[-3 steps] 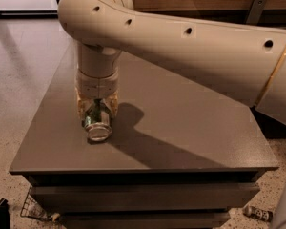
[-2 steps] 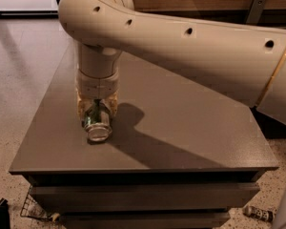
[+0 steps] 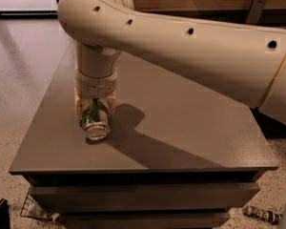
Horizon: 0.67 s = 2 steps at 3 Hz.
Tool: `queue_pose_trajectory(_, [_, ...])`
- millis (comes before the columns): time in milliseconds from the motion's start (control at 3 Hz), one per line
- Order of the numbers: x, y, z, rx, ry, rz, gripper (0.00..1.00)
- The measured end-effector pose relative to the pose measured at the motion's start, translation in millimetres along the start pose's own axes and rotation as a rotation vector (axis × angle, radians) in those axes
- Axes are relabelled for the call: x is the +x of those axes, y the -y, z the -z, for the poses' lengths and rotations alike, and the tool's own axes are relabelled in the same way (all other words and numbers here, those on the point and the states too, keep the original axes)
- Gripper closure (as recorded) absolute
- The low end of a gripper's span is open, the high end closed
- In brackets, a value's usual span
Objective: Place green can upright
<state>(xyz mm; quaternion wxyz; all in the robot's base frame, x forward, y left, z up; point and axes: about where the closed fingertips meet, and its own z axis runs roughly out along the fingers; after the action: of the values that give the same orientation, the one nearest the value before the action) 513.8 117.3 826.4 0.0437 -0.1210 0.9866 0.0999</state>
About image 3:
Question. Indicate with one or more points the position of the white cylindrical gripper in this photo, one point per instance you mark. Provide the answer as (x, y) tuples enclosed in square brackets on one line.
[(96, 84)]

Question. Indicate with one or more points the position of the black bag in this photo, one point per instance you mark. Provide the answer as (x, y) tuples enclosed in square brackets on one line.
[(4, 214)]

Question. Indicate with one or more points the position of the right metal wall bracket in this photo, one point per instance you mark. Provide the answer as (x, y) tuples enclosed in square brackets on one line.
[(255, 11)]

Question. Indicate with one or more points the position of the green soda can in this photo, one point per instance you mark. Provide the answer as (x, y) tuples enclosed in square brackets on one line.
[(95, 121)]

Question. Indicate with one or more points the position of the grey drawer cabinet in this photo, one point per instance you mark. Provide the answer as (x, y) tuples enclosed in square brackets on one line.
[(178, 156)]

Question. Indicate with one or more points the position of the wire basket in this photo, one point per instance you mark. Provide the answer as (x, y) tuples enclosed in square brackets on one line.
[(32, 210)]

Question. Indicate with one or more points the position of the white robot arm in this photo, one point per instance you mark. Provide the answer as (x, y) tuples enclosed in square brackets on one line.
[(244, 62)]

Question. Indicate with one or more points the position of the black white patterned stick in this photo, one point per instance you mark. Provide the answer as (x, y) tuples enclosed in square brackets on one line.
[(265, 215)]

